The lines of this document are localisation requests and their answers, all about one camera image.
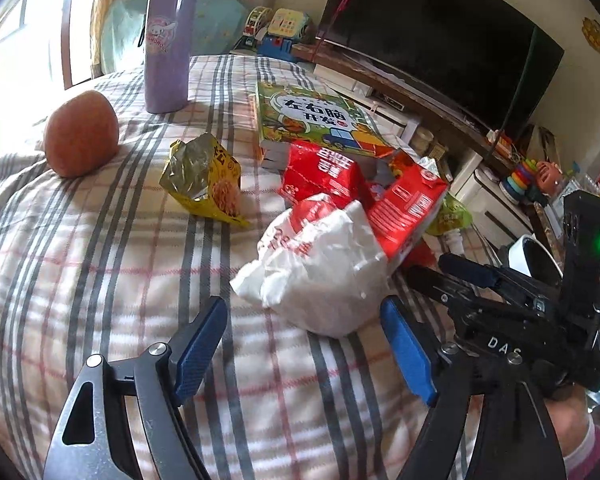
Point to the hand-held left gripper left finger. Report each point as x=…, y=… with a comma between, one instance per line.
x=200, y=350

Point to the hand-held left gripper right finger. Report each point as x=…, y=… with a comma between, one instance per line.
x=407, y=350

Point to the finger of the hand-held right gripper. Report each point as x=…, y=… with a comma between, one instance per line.
x=437, y=285
x=480, y=275

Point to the white-rimmed trash bin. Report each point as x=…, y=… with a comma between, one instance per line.
x=519, y=255

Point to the red cardboard carton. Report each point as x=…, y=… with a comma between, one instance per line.
x=410, y=210

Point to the white plastic bag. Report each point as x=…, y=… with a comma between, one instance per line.
x=320, y=270

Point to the red snack packet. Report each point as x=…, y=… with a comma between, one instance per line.
x=325, y=175

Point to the yellow snack wrapper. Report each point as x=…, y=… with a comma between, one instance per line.
x=205, y=180

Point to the person's right forearm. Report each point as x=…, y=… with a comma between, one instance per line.
x=575, y=435

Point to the green spouted pouch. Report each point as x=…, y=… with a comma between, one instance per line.
x=450, y=217

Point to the orange mesh toy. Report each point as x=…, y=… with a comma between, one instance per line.
x=547, y=177

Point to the wooden jars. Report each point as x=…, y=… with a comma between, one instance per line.
x=425, y=142

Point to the white tv stand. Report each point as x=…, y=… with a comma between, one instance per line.
x=395, y=110

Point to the black television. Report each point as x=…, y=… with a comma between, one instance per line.
x=430, y=35

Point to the round orange fruit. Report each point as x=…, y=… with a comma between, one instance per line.
x=82, y=132

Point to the blue toy block set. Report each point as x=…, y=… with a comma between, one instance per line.
x=270, y=49

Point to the purple water bottle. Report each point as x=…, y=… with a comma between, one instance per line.
x=167, y=50

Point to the ferris wheel toy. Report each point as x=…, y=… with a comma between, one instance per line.
x=257, y=22

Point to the beige curtain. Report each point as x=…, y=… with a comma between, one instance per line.
x=120, y=5

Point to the gold wall decal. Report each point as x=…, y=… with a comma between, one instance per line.
x=594, y=35

